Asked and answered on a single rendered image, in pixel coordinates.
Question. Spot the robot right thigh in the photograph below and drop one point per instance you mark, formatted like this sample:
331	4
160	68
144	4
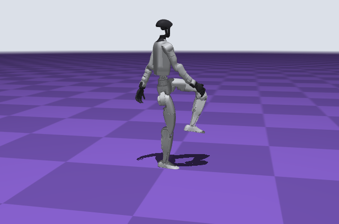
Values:
169	111

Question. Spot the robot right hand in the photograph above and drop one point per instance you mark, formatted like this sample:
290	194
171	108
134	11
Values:
199	87

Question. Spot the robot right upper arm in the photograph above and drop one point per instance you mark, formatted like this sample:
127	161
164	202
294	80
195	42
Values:
169	51

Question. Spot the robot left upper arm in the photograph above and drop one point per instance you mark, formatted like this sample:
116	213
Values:
150	64

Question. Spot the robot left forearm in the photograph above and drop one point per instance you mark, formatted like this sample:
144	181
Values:
146	76

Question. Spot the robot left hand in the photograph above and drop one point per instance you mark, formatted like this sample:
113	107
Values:
140	93

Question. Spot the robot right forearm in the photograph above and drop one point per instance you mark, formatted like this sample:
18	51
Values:
182	73

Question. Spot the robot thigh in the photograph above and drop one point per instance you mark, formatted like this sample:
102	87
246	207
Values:
183	86
169	111

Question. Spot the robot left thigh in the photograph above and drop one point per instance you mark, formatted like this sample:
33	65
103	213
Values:
183	86

